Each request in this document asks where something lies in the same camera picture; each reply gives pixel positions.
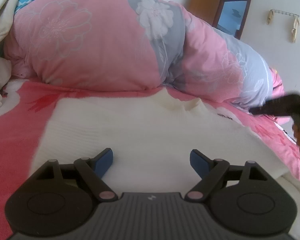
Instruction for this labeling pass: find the cream white knit sweater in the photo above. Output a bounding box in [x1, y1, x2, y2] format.
[30, 90, 288, 193]

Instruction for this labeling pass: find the pink red floral bedsheet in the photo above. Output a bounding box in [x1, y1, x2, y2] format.
[0, 80, 300, 239]

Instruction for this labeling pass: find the brown wooden door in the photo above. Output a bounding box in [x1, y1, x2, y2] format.
[187, 0, 220, 25]

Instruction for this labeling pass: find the pink grey floral duvet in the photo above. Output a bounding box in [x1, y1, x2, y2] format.
[4, 0, 284, 109]

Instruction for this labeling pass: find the wall hook rack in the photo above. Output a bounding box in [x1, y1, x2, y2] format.
[266, 9, 300, 43]

